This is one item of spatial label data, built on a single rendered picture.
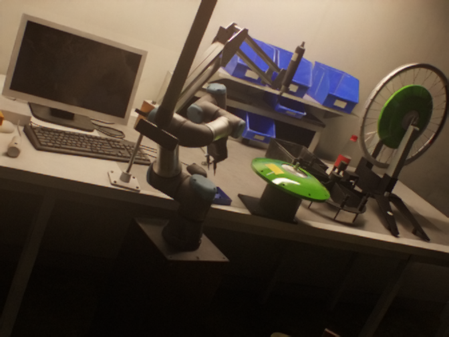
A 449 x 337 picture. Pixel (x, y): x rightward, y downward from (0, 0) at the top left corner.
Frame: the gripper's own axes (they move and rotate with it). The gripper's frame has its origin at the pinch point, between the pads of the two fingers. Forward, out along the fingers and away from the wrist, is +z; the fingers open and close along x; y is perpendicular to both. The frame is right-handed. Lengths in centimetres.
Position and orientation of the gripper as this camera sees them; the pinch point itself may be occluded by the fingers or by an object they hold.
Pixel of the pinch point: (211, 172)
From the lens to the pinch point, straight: 220.4
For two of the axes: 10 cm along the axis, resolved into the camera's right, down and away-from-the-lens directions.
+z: 0.1, 8.2, 5.7
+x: -5.4, -4.7, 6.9
